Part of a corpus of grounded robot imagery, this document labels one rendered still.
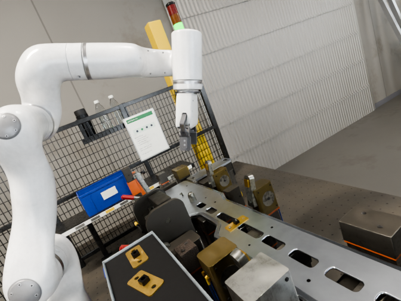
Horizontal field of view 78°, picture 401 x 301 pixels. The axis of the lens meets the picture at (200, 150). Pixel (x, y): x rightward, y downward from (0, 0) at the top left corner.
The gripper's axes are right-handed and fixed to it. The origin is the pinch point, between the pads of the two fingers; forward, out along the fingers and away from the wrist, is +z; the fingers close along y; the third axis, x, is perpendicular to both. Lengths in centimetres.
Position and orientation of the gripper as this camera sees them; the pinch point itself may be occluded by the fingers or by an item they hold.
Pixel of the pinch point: (188, 144)
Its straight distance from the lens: 75.6
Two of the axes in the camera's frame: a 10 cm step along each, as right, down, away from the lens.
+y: -1.7, 2.2, -9.6
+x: 9.9, 0.3, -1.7
